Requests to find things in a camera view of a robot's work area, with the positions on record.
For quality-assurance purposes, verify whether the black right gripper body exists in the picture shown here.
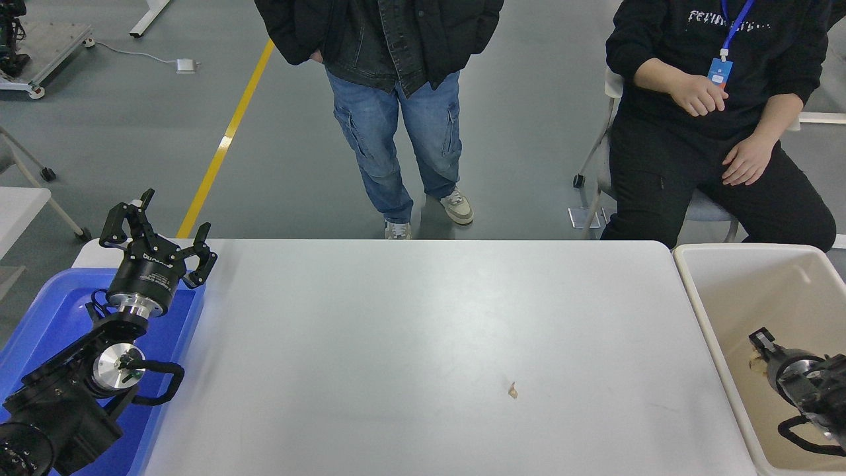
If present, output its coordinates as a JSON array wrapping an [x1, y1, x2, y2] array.
[[767, 348, 820, 391]]

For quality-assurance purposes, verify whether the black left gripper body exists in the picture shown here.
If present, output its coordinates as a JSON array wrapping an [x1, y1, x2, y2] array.
[[106, 239, 181, 311]]

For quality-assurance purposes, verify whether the seated person's left hand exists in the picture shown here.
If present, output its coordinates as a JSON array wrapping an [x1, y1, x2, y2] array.
[[722, 136, 776, 188]]

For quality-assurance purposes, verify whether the seated person's right hand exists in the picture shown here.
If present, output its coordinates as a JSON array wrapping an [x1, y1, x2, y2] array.
[[669, 73, 730, 118]]

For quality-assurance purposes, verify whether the large pale plastic bin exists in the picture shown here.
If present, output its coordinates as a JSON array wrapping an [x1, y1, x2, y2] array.
[[672, 243, 846, 476]]

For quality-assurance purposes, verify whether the blue plastic tray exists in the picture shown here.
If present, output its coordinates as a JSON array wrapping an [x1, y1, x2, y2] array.
[[0, 268, 207, 476]]

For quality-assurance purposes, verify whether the white wheeled folding table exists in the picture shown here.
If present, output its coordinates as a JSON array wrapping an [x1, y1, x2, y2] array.
[[0, 126, 92, 260]]

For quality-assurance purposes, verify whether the grey office chair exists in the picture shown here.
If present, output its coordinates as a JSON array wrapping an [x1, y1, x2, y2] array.
[[572, 66, 740, 243]]

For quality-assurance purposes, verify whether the seated person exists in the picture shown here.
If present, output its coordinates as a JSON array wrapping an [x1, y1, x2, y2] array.
[[600, 0, 837, 252]]

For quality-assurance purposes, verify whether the grey wheeled platform cart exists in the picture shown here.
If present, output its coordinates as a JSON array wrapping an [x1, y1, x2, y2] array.
[[0, 22, 95, 100]]

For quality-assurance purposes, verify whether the black machine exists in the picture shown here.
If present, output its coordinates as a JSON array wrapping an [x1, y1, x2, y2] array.
[[0, 0, 31, 77]]

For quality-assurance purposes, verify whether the standing person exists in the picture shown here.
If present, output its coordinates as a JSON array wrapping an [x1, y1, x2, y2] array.
[[254, 0, 505, 241]]

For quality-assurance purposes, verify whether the white floor cable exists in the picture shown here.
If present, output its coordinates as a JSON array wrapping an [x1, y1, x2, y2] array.
[[93, 41, 179, 67]]

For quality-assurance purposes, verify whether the blue lanyard badge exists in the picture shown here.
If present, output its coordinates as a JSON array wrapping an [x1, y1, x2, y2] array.
[[707, 0, 754, 90]]

